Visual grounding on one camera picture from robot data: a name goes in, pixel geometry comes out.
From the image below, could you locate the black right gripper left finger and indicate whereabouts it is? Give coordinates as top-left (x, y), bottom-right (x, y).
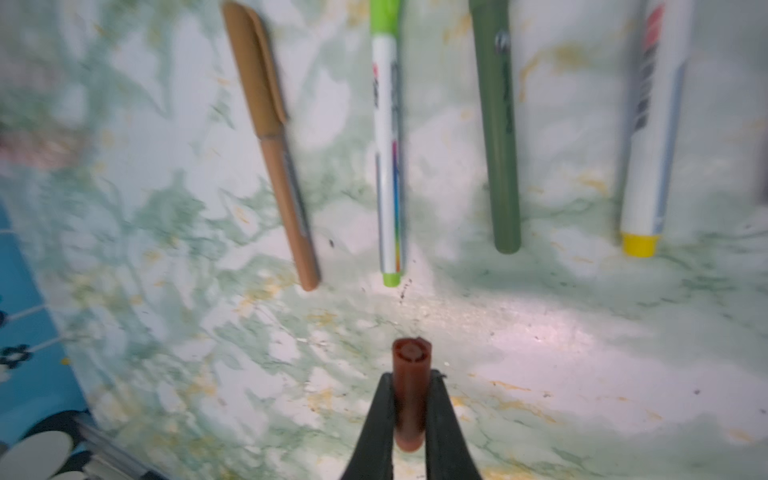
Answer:
top-left (341, 373), bottom-right (397, 480)

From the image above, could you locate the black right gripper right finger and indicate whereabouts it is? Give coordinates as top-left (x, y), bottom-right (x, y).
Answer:
top-left (425, 370), bottom-right (482, 480)

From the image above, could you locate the small brown cap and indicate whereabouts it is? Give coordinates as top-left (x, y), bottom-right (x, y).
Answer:
top-left (392, 337), bottom-right (432, 453)

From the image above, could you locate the dark green pen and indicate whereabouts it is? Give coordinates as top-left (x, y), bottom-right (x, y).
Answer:
top-left (469, 0), bottom-right (522, 254)

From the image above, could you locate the white pen light green end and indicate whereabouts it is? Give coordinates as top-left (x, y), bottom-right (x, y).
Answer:
top-left (370, 0), bottom-right (403, 288)

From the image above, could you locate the white pen yellow end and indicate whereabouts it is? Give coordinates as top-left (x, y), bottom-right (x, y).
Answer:
top-left (620, 0), bottom-right (696, 258)

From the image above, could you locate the pink pen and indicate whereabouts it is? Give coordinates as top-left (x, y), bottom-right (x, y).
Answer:
top-left (757, 133), bottom-right (768, 205)

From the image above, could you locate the aluminium front rail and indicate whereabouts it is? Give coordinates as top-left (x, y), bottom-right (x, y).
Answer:
top-left (74, 413), bottom-right (169, 480)

